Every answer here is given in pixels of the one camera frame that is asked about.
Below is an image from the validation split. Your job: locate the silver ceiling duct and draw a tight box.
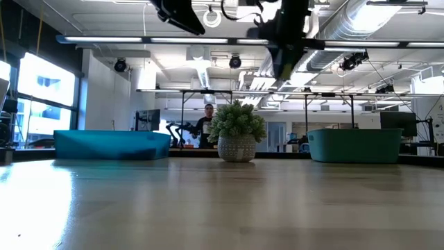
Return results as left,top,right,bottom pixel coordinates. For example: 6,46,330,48
305,0,403,72

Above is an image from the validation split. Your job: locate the blue rectangular bin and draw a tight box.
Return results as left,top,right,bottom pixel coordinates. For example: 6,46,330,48
53,130,172,161

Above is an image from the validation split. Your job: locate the black background stand frame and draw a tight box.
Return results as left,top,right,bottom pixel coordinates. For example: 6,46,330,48
180,89,234,133
304,92,355,131

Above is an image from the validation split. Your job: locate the black beam with light strips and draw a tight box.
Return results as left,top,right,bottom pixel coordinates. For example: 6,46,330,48
55,33,444,49

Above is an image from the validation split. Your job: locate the white hanging ring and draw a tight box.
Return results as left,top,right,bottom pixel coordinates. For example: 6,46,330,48
203,8,223,28

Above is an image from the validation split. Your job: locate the person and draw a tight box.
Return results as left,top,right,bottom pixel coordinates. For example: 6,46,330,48
194,103,216,149

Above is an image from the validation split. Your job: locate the teal plastic bin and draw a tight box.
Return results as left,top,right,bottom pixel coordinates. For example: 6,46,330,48
307,128,404,164

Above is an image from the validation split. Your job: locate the small potted green plant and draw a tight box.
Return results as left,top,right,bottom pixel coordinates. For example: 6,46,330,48
207,99,268,163

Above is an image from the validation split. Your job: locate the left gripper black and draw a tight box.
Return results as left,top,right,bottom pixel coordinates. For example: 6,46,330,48
148,0,207,36

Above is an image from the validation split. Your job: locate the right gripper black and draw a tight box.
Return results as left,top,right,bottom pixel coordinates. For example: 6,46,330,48
248,0,325,81

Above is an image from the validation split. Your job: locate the black aluminium table frame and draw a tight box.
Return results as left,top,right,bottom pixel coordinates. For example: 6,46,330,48
0,147,444,166

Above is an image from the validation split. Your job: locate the black computer monitor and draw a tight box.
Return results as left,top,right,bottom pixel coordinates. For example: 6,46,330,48
379,110,418,138
134,108,162,132

